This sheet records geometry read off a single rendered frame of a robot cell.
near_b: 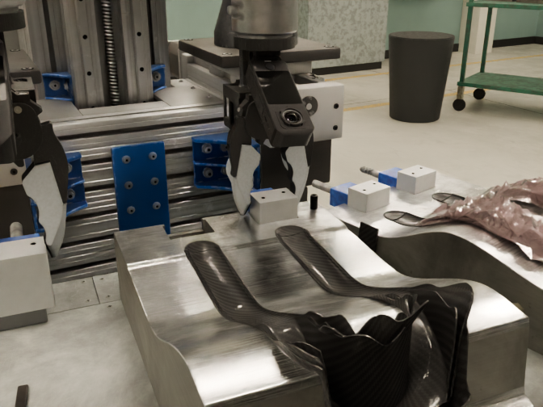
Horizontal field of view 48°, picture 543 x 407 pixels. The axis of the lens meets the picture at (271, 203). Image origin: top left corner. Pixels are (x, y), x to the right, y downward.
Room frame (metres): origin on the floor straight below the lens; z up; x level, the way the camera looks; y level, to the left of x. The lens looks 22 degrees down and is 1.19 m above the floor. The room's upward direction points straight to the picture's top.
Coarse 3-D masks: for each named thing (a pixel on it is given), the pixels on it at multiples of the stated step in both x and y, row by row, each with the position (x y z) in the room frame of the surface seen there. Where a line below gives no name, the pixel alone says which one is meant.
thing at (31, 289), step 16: (16, 224) 0.57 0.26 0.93; (0, 240) 0.51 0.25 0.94; (16, 240) 0.51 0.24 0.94; (32, 240) 0.49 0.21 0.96; (0, 256) 0.46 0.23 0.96; (16, 256) 0.46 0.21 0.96; (32, 256) 0.46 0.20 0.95; (0, 272) 0.45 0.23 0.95; (16, 272) 0.45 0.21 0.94; (32, 272) 0.46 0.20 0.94; (48, 272) 0.46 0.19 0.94; (0, 288) 0.45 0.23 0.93; (16, 288) 0.45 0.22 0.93; (32, 288) 0.46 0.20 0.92; (48, 288) 0.46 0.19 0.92; (0, 304) 0.45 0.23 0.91; (16, 304) 0.45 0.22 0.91; (32, 304) 0.46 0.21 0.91; (48, 304) 0.46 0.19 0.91
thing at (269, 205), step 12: (252, 192) 0.74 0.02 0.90; (264, 192) 0.70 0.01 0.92; (276, 192) 0.70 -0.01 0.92; (288, 192) 0.70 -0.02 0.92; (252, 204) 0.69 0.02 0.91; (264, 204) 0.67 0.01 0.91; (276, 204) 0.68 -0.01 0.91; (288, 204) 0.68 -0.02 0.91; (252, 216) 0.69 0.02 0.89; (264, 216) 0.67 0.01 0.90; (276, 216) 0.68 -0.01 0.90; (288, 216) 0.68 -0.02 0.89
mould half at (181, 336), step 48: (144, 240) 0.62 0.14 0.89; (192, 240) 0.62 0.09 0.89; (240, 240) 0.62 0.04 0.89; (336, 240) 0.63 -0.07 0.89; (144, 288) 0.52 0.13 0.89; (192, 288) 0.53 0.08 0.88; (288, 288) 0.53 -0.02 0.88; (480, 288) 0.44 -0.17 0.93; (144, 336) 0.50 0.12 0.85; (192, 336) 0.40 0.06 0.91; (240, 336) 0.38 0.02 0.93; (480, 336) 0.38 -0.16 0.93; (192, 384) 0.33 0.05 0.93; (240, 384) 0.32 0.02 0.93; (288, 384) 0.32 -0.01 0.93; (480, 384) 0.38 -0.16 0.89
